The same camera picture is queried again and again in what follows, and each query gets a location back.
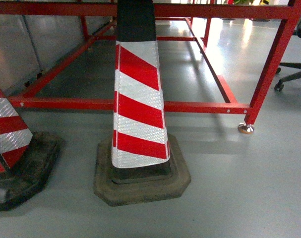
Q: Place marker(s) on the red white traffic cone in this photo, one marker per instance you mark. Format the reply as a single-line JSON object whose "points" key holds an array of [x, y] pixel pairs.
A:
{"points": [[141, 162]]}

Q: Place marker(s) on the red metal frame table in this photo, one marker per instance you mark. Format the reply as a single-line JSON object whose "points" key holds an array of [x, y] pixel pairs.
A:
{"points": [[287, 14]]}

